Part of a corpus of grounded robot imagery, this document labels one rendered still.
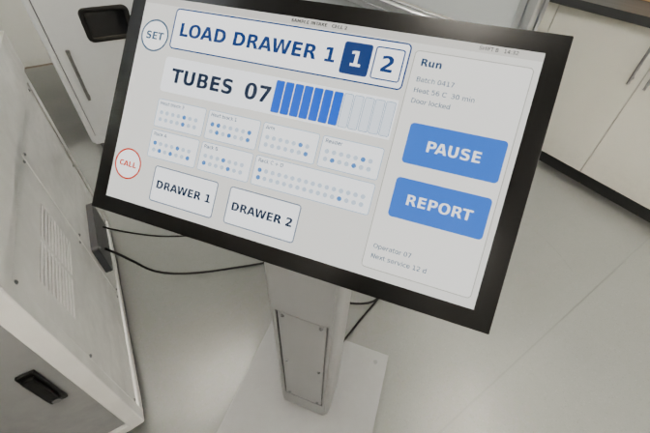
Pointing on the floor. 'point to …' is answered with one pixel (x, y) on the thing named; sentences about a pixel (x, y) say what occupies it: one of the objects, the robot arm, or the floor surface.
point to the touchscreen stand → (307, 365)
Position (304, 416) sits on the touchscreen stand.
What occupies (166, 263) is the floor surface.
